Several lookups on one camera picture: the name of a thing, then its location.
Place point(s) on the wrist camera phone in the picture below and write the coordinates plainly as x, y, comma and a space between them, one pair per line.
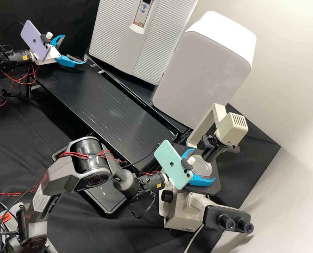
33, 37
169, 163

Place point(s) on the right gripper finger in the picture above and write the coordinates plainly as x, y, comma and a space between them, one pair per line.
187, 152
202, 182

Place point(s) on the white box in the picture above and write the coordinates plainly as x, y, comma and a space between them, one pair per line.
206, 71

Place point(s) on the black platform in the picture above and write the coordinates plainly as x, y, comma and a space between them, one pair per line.
146, 92
106, 110

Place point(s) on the white metal bracket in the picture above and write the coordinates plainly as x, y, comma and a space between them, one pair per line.
95, 66

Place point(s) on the incubator door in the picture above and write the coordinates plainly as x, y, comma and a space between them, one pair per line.
114, 39

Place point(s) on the petri dish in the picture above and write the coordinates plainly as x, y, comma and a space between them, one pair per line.
202, 166

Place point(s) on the right wrist camera phone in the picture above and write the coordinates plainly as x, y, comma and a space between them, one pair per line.
169, 163

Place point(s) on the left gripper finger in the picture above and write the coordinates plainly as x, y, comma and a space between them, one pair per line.
70, 62
57, 38

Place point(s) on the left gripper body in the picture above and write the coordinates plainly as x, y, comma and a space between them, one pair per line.
52, 56

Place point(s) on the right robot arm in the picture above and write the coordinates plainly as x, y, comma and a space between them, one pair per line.
90, 158

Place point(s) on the cream microscope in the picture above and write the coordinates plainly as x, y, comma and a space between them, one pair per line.
180, 208

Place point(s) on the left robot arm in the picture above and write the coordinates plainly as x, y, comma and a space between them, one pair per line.
14, 56

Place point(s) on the left wrist camera phone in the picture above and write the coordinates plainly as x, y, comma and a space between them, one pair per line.
33, 37

